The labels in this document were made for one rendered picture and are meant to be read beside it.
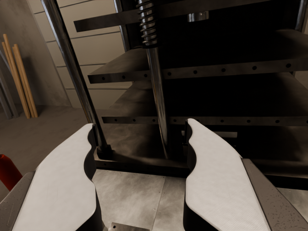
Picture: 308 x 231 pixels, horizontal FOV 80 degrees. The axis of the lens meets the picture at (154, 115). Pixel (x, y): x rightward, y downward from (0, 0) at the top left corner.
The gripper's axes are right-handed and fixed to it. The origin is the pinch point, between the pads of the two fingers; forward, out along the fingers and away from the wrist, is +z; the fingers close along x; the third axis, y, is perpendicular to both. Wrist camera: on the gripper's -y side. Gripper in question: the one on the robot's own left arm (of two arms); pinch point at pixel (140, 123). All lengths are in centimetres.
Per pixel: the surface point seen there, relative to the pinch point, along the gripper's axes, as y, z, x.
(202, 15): -6, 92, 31
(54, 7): -10, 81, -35
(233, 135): 46, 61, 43
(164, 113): 36, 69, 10
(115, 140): 70, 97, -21
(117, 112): 44, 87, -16
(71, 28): 11, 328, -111
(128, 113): 43, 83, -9
